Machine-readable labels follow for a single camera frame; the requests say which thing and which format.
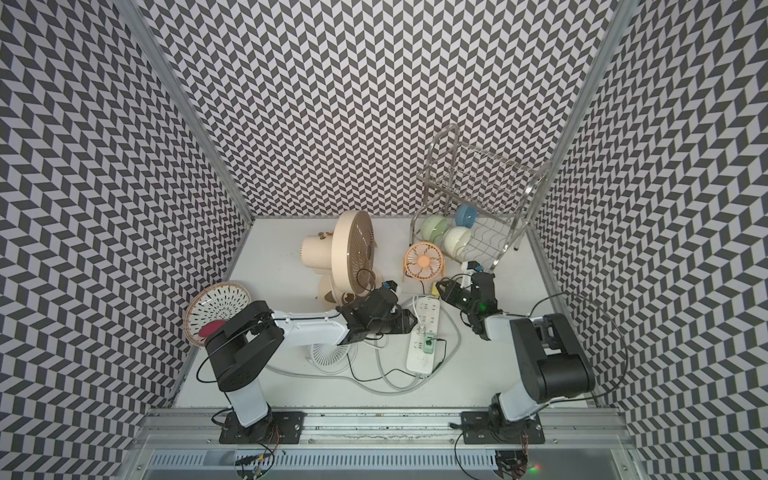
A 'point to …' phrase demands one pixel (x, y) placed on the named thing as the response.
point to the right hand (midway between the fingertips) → (438, 289)
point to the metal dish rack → (475, 203)
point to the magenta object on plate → (211, 326)
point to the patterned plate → (210, 303)
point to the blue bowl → (466, 216)
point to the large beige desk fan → (345, 258)
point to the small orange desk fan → (423, 261)
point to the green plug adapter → (429, 344)
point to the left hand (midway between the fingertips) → (411, 324)
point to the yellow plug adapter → (434, 290)
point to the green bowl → (431, 225)
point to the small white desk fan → (333, 359)
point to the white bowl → (455, 241)
